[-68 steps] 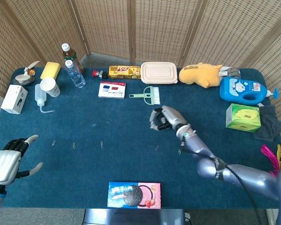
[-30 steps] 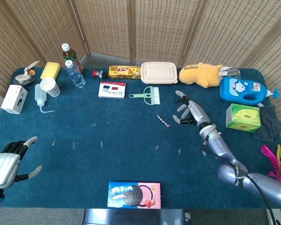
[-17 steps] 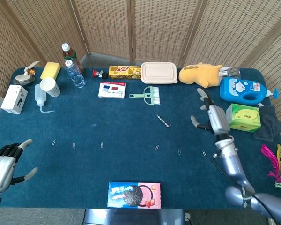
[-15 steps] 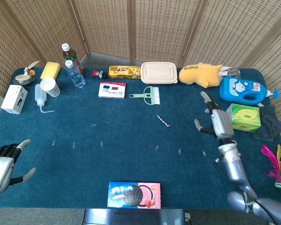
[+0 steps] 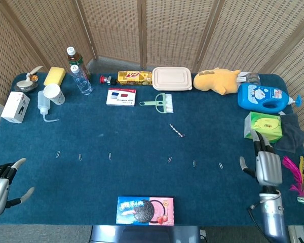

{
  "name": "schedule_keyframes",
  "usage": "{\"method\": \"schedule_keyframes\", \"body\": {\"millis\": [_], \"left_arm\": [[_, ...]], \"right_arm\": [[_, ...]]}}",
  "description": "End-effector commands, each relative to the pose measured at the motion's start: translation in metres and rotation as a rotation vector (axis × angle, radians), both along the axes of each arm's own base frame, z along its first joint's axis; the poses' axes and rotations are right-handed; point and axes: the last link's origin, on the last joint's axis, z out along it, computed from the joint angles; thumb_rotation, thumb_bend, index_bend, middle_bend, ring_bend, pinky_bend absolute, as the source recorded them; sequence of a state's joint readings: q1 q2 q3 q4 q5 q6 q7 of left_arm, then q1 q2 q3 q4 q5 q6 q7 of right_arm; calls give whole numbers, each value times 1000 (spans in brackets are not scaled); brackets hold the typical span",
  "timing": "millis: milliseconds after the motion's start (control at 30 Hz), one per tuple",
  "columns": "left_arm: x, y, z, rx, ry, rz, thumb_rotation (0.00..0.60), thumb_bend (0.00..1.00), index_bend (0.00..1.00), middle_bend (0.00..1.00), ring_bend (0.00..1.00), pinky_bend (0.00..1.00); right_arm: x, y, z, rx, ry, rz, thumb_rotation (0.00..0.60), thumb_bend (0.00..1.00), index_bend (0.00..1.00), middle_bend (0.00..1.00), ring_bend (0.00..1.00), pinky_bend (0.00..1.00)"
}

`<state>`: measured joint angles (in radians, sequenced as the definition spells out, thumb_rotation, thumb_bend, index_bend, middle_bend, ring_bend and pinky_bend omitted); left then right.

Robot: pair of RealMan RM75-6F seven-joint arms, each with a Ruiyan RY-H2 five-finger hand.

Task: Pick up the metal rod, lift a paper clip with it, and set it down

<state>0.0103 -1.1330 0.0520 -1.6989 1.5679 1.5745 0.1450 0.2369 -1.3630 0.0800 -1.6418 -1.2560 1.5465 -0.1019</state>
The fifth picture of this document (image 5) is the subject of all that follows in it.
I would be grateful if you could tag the metal tin with scoop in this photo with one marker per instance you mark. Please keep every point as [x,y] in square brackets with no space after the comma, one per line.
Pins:
[33,74]

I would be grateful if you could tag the blue detergent bottle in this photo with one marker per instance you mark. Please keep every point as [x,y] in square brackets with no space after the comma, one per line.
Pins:
[263,97]

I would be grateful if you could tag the translucent squeeze wash bottle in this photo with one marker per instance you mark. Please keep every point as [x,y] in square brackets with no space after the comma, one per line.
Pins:
[43,103]

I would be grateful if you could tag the green hand brush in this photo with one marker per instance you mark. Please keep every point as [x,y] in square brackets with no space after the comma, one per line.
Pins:
[163,102]

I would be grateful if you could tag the Oreo strawberry cookie box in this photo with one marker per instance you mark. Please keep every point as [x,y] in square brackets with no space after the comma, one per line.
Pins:
[144,210]

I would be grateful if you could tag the yellow cracker package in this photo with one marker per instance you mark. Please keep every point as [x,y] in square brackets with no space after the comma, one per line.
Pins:
[134,78]

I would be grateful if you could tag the woven folding screen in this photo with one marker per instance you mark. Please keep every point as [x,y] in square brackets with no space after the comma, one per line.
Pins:
[167,30]

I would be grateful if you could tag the white box black print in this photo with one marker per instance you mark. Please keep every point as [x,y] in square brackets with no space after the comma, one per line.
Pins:
[15,107]

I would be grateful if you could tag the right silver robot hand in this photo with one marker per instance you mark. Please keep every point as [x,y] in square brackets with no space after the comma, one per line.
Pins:
[268,167]

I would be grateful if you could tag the round silver tin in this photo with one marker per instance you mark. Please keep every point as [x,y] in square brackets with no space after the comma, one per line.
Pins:
[25,85]

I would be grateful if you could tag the dark grey cloth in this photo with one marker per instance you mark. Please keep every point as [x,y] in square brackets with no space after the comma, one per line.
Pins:
[291,134]

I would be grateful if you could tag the clear plastic water bottle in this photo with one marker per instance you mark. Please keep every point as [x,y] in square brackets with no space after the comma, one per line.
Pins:
[82,82]

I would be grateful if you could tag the blue carpet table cover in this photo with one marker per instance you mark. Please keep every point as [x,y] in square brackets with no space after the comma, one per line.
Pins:
[142,141]

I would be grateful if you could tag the yellow sponge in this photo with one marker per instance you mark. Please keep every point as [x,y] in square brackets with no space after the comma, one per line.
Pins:
[54,76]

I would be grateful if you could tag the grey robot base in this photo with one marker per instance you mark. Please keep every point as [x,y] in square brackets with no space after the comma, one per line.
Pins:
[144,234]

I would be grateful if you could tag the white paper cup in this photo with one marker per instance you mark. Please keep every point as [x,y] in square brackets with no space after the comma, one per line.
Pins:
[54,94]

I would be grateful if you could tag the red emergency stop button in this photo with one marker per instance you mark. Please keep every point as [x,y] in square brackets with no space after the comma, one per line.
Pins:
[106,79]

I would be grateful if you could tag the beige lidded lunch box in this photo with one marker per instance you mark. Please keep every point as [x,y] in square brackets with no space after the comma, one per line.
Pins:
[172,78]

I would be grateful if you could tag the clear plastic box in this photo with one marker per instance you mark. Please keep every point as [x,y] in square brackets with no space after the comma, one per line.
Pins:
[252,78]

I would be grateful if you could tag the tea bottle with green label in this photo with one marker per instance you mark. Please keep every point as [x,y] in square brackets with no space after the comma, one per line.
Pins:
[74,58]

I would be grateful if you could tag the white box red blue print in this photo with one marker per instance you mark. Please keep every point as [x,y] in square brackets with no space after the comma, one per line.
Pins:
[121,97]

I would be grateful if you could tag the colourful feather shuttlecock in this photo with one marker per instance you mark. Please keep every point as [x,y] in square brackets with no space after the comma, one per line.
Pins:
[300,182]

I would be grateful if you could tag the green tissue box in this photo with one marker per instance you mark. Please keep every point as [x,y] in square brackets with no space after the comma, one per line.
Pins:
[266,125]

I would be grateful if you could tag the yellow plush toy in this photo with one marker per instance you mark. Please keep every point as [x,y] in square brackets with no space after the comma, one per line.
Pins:
[215,81]

